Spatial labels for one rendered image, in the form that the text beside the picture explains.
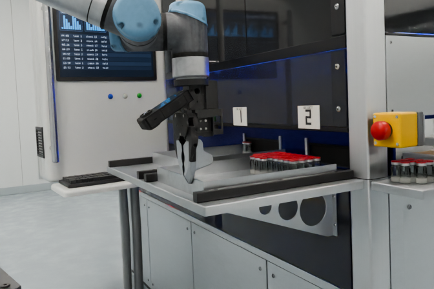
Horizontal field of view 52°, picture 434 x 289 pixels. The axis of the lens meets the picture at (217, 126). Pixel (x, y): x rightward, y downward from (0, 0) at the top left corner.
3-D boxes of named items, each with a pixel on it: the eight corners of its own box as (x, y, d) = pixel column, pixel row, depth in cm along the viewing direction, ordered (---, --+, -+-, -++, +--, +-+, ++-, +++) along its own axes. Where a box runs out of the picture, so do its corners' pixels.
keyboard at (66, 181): (160, 169, 178) (160, 164, 178) (176, 173, 167) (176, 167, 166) (58, 183, 157) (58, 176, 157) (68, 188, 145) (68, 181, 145)
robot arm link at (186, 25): (163, 8, 92) (204, 7, 94) (166, 60, 93) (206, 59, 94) (165, -1, 84) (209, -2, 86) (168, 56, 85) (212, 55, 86)
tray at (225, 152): (241, 153, 160) (241, 144, 159) (285, 160, 137) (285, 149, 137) (152, 162, 144) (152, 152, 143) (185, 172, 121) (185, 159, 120)
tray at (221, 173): (271, 166, 124) (271, 154, 124) (336, 179, 101) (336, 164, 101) (157, 181, 109) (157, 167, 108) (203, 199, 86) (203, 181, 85)
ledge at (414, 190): (413, 182, 104) (413, 174, 103) (466, 190, 92) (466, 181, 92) (371, 189, 97) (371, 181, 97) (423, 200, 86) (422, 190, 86)
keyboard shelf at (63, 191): (155, 173, 188) (155, 167, 188) (187, 181, 165) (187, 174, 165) (45, 188, 164) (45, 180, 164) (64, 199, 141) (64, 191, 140)
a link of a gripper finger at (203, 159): (217, 182, 90) (215, 137, 89) (190, 186, 87) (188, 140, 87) (210, 180, 93) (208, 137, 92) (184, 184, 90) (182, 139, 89)
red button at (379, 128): (381, 139, 94) (380, 120, 94) (396, 140, 90) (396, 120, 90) (368, 140, 92) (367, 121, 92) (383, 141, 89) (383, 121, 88)
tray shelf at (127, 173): (234, 157, 164) (234, 152, 164) (388, 184, 103) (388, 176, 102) (106, 171, 141) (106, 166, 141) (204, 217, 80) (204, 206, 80)
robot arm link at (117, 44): (105, 4, 79) (166, 4, 81) (110, 16, 90) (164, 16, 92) (108, 48, 80) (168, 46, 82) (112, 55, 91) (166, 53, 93)
